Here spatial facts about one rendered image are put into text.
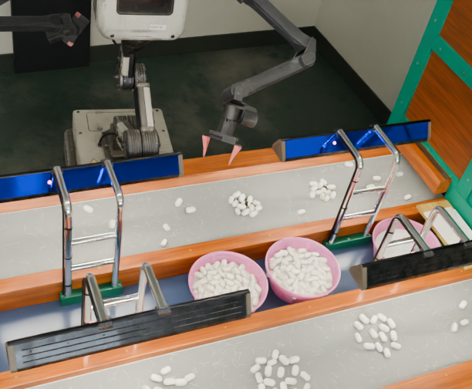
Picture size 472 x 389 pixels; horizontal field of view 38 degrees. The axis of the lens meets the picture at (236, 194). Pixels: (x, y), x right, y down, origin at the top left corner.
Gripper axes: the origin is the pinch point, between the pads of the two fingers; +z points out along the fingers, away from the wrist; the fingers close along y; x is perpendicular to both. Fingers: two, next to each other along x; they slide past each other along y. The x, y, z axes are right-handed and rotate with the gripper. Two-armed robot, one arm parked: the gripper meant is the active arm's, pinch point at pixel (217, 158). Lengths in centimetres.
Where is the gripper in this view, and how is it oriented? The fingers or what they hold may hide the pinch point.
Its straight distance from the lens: 250.8
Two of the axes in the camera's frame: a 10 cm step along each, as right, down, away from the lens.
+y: -9.5, -3.0, 0.8
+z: -3.0, 9.5, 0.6
